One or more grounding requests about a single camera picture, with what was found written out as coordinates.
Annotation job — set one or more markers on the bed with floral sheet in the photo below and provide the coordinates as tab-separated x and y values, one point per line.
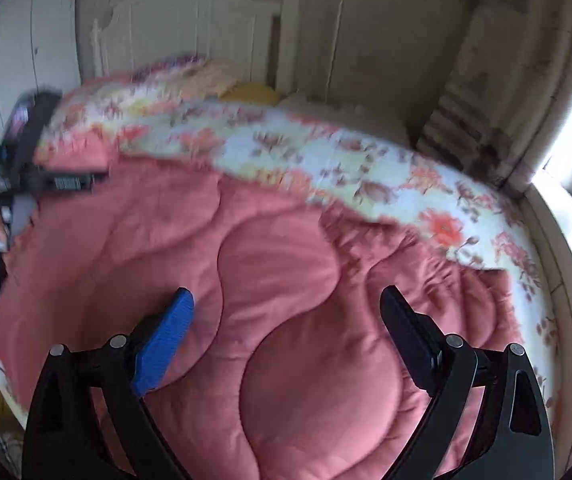
366	160

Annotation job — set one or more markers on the white wardrobe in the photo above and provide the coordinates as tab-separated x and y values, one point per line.
16	50

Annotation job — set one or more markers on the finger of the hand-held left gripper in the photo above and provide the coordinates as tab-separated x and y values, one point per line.
33	130
66	182

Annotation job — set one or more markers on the white nightstand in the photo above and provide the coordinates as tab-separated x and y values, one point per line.
346	115

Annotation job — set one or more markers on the white bed headboard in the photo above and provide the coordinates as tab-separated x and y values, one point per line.
191	25

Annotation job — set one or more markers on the beige window sill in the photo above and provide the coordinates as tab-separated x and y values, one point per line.
566	270

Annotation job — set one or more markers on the thin floor lamp pole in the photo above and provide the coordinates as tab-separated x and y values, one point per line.
336	50

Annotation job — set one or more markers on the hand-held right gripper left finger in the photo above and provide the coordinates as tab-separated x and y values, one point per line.
163	345

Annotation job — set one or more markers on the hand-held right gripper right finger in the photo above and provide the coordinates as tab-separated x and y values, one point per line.
408	340

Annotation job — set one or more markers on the printed beige curtain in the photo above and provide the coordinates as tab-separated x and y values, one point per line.
491	85

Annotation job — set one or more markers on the purple patterned pillow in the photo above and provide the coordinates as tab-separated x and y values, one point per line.
166	67

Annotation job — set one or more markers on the yellow floral pillow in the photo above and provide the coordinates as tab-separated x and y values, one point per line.
211	80

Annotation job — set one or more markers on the pink quilted jacket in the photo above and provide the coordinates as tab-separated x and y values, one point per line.
291	310

